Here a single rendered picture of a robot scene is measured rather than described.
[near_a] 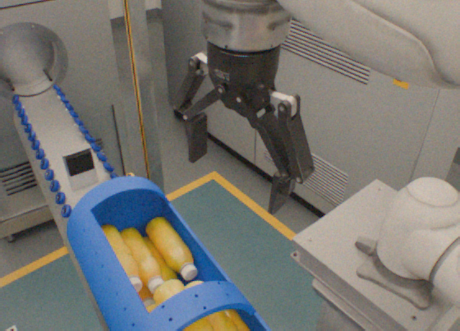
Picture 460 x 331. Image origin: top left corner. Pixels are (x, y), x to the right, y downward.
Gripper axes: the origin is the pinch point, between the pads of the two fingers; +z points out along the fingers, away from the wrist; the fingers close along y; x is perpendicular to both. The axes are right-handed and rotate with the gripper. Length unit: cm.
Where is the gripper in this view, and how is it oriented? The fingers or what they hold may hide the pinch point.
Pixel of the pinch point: (236, 175)
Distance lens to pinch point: 56.8
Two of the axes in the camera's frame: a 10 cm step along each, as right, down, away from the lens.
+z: -0.3, 7.2, 6.9
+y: 7.6, 4.6, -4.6
